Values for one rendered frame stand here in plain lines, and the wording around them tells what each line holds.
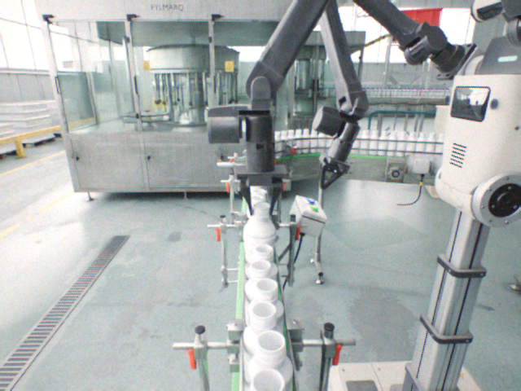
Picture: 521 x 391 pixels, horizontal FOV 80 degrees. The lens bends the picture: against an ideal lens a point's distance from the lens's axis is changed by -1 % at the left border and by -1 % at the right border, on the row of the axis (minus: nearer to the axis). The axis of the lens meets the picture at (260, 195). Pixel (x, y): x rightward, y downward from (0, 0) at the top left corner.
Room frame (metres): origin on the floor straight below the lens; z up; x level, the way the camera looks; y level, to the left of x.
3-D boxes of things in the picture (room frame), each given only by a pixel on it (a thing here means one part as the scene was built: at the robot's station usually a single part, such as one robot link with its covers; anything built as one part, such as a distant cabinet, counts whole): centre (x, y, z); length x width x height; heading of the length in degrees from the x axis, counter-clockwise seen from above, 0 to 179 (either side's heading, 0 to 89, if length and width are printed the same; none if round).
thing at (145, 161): (5.20, 1.04, 1.18); 2.88 x 2.73 x 2.35; 92
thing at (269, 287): (0.44, -0.01, 1.08); 0.06 x 0.06 x 0.17
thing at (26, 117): (8.03, 6.15, 0.50); 1.23 x 1.04 x 1.00; 92
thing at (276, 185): (0.61, -0.01, 1.26); 0.07 x 0.07 x 0.09; 2
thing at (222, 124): (0.61, 0.04, 1.42); 0.12 x 0.09 x 0.12; 93
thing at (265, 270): (0.50, 0.00, 1.08); 0.06 x 0.06 x 0.17
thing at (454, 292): (0.87, -0.64, 0.74); 0.11 x 0.11 x 0.40; 2
